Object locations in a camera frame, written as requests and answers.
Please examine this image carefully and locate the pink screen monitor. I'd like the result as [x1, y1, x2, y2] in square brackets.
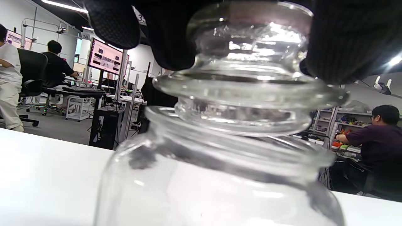
[88, 38, 129, 76]
[6, 30, 32, 51]

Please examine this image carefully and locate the small white trolley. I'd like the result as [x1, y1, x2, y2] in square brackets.
[65, 96, 92, 122]

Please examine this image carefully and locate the clear glass jar lid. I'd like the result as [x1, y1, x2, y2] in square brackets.
[152, 0, 349, 137]

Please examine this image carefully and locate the person's left hand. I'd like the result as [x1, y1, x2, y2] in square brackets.
[83, 0, 402, 85]

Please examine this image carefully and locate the white metal shelf rack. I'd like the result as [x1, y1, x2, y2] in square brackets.
[309, 107, 377, 154]

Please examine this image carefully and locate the black computer tower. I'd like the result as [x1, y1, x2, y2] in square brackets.
[89, 107, 122, 150]

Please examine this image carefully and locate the black keyboard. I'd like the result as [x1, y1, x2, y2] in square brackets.
[62, 86, 106, 93]

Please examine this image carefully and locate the clear glass jar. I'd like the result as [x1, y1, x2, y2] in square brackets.
[94, 105, 346, 226]

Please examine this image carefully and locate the black desk chair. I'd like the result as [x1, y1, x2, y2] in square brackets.
[17, 49, 48, 127]

